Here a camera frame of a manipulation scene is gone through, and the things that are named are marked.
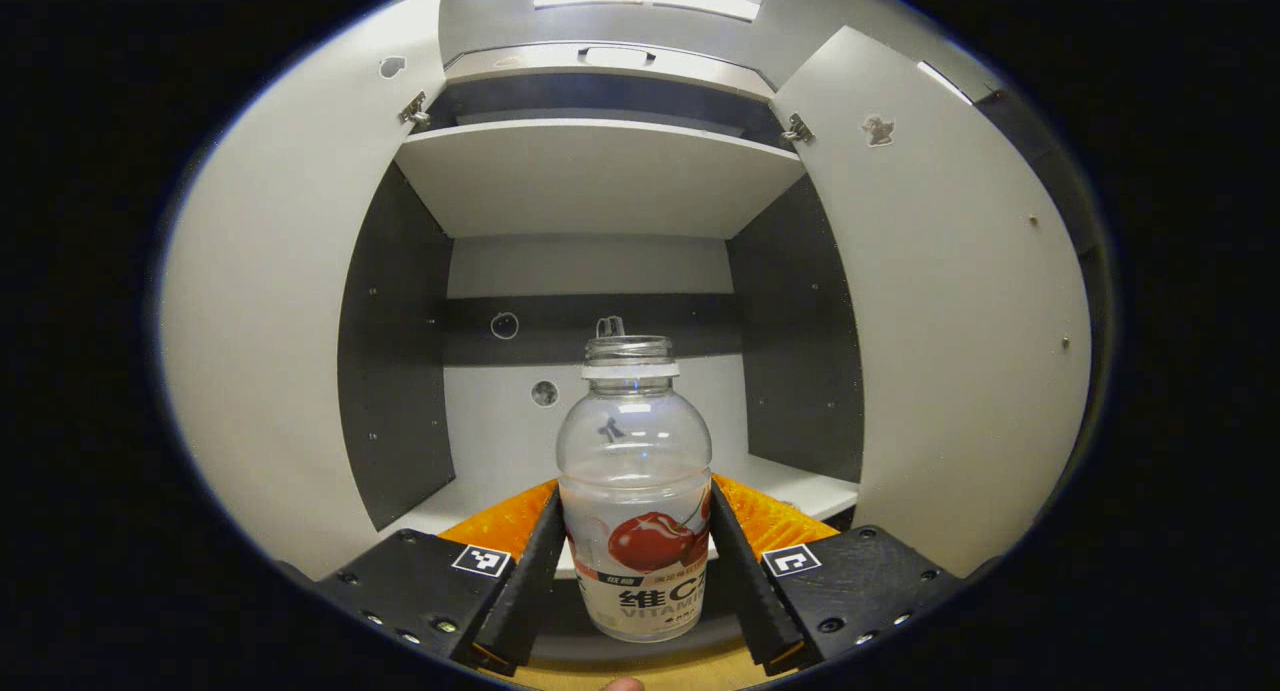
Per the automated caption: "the clear bottle with red label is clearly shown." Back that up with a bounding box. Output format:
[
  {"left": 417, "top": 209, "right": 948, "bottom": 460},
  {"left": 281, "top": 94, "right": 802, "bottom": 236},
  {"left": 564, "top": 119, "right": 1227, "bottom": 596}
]
[{"left": 556, "top": 335, "right": 713, "bottom": 644}]

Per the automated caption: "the white and grey cabinet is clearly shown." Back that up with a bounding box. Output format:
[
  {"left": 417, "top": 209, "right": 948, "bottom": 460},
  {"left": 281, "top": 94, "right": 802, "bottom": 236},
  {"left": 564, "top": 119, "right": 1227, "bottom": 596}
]
[{"left": 337, "top": 41, "right": 866, "bottom": 667}]

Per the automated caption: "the white cabinet door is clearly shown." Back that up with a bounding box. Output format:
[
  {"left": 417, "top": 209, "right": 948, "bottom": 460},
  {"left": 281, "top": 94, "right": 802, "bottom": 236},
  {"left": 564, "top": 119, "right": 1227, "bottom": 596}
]
[
  {"left": 160, "top": 0, "right": 448, "bottom": 582},
  {"left": 770, "top": 26, "right": 1093, "bottom": 579}
]

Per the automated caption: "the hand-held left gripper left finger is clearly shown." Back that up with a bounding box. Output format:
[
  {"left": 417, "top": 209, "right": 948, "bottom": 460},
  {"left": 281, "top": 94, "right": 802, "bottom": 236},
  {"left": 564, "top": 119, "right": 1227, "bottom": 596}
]
[{"left": 315, "top": 479, "right": 568, "bottom": 677}]

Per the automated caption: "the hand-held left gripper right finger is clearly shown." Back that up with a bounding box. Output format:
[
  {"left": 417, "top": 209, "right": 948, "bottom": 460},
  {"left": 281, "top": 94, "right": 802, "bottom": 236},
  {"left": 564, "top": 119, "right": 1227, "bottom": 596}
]
[{"left": 708, "top": 474, "right": 966, "bottom": 677}]

